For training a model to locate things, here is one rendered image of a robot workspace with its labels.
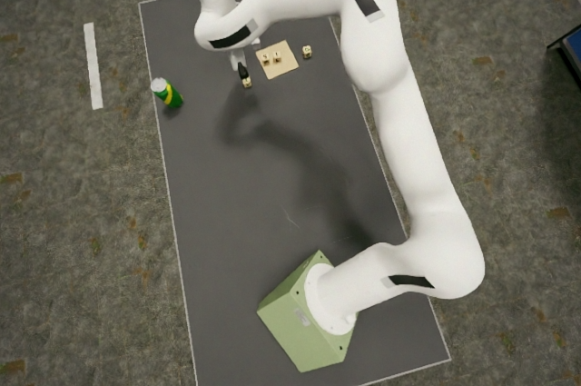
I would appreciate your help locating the green drink can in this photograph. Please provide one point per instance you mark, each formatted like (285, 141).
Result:
(165, 91)

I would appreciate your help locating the beige square mat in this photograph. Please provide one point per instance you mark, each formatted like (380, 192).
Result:
(287, 63)

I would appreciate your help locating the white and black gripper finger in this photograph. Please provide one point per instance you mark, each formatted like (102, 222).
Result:
(243, 73)

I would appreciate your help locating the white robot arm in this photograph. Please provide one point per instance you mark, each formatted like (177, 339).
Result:
(442, 258)

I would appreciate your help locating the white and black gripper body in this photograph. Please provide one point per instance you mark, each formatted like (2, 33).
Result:
(235, 57)

